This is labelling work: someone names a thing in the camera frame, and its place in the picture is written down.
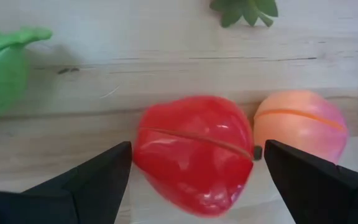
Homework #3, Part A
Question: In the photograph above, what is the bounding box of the light green stemmed toy fruit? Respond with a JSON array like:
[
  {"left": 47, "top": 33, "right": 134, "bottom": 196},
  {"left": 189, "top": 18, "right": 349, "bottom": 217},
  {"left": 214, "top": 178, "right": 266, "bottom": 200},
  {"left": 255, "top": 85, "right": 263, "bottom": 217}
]
[{"left": 0, "top": 21, "right": 53, "bottom": 127}]

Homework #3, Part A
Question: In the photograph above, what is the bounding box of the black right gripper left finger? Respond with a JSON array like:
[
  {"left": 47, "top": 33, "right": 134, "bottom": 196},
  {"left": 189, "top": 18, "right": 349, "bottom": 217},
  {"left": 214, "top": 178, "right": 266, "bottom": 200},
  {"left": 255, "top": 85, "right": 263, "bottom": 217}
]
[{"left": 0, "top": 141, "right": 133, "bottom": 224}]

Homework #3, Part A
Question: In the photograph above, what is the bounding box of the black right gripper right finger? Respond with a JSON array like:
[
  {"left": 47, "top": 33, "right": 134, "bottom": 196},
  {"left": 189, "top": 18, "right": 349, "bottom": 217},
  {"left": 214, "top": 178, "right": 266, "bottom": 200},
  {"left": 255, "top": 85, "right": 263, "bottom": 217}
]
[{"left": 264, "top": 139, "right": 358, "bottom": 224}]

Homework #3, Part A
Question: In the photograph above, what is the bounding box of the pink orange toy peach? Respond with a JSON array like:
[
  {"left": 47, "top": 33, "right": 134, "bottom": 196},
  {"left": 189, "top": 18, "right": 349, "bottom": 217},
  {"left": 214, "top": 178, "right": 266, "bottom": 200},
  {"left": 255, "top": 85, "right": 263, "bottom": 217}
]
[{"left": 252, "top": 89, "right": 350, "bottom": 166}]

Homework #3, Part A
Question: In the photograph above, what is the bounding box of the red toy strawberry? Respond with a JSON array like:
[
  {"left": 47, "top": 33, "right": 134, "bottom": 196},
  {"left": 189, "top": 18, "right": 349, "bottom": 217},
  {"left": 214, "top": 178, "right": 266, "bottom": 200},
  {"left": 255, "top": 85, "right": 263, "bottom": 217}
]
[{"left": 209, "top": 0, "right": 279, "bottom": 29}]

